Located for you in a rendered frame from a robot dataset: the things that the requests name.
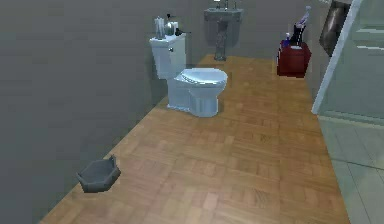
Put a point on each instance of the dark towel on wall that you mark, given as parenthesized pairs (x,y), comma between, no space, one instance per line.
(333,25)

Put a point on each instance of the grey cup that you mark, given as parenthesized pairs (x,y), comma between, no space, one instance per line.
(170,28)

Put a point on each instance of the dark red cabinet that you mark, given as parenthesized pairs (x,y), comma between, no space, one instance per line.
(293,61)

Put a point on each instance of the grey hexagonal bin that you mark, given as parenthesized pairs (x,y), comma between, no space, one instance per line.
(99,175)

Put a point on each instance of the white toilet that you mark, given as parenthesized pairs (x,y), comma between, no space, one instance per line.
(196,86)

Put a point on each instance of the blue spray bottle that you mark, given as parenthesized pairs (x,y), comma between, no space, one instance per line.
(285,41)

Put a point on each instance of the grey pedestal sink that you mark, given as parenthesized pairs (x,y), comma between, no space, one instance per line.
(222,20)

